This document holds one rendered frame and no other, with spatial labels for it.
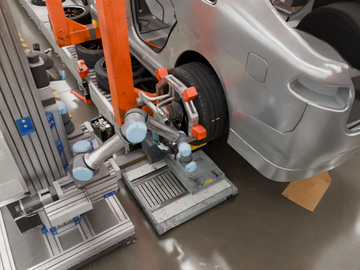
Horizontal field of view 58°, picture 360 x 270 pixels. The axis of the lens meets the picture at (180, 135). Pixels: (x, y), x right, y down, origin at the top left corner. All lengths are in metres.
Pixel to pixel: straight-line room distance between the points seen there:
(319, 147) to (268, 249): 1.14
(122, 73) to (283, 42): 1.35
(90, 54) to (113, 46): 1.86
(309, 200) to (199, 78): 1.57
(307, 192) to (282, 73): 1.71
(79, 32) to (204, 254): 3.16
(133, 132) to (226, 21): 0.90
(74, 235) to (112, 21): 1.62
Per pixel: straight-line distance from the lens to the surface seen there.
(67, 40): 4.58
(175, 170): 3.08
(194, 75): 2.45
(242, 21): 2.05
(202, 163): 3.06
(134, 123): 1.80
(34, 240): 2.80
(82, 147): 2.09
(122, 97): 2.81
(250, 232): 2.92
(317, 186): 3.41
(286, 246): 2.92
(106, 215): 2.77
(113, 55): 2.60
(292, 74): 1.81
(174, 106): 2.34
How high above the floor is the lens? 2.41
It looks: 41 degrees down
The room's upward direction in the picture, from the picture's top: straight up
